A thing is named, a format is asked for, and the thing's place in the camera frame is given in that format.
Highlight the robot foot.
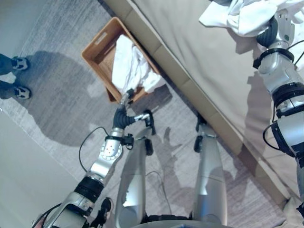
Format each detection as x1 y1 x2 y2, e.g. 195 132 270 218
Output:
195 113 208 133
143 109 157 136

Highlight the beige bed mattress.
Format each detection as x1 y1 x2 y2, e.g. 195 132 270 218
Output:
125 0 304 198

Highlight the robot pelvis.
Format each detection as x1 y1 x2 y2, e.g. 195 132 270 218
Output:
139 213 230 228

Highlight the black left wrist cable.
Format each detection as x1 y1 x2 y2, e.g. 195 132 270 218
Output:
78 126 108 172

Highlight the white garment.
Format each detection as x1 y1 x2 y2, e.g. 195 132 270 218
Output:
199 0 304 37
111 34 162 95

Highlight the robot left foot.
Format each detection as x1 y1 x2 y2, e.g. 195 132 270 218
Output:
143 109 157 136

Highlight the brown wicker basket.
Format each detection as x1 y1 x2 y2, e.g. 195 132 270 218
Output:
81 17 164 103

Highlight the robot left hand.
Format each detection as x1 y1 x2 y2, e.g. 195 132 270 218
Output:
113 88 151 138

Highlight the white crumpled garment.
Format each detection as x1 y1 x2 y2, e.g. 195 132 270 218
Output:
111 34 162 95

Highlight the robot left leg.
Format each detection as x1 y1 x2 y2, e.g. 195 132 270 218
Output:
115 128 152 226

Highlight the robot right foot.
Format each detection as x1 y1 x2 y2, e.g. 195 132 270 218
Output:
195 113 208 133

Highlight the beige padded bed base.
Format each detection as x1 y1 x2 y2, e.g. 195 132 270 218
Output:
104 0 294 209

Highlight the thin grey floor cable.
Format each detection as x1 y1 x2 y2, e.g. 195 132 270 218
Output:
145 171 172 215

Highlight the person's shoe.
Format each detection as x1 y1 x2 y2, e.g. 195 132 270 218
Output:
11 56 31 71
13 86 32 99

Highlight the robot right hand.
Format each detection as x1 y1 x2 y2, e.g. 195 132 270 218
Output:
256 8 295 51

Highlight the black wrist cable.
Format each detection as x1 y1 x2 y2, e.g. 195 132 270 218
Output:
78 126 108 172
286 39 304 66

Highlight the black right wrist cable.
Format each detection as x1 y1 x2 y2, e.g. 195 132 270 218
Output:
286 39 304 66

